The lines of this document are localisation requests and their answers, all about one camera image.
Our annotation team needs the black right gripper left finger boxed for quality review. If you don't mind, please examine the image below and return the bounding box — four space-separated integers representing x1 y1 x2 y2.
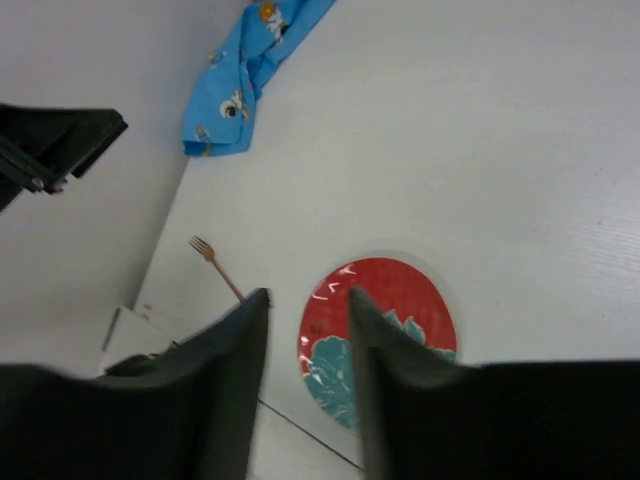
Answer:
1 288 270 479

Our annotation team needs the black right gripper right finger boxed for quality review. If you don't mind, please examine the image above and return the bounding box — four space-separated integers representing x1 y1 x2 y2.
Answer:
349 288 639 479

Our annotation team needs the blue space-print cloth placemat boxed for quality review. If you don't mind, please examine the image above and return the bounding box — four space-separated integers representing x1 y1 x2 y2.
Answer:
182 0 334 157

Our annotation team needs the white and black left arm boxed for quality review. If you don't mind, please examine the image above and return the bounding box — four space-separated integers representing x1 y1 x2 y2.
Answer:
1 103 128 209

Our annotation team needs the red and teal floral plate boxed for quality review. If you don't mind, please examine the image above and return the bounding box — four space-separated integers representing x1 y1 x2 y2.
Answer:
297 256 459 433

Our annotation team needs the copper fork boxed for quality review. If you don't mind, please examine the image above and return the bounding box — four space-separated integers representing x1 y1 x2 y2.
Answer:
189 236 244 302

